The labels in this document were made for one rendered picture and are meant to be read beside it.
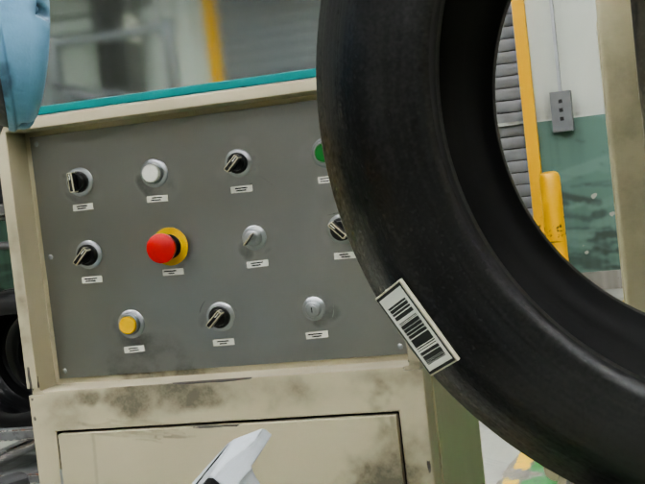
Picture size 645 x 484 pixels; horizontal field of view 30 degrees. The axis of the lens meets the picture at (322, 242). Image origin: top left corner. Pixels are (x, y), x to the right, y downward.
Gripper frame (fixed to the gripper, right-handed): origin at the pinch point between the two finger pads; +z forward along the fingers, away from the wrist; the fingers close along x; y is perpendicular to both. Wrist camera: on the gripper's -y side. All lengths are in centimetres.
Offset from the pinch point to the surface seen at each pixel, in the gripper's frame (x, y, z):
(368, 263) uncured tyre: -1.5, -0.7, 14.6
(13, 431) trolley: -372, -30, 70
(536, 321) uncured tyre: 6.0, 8.4, 15.1
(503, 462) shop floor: -343, 115, 174
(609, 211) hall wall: -705, 183, 576
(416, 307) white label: 1.3, 3.0, 13.0
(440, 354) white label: 0.3, 6.1, 12.2
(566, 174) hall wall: -713, 139, 582
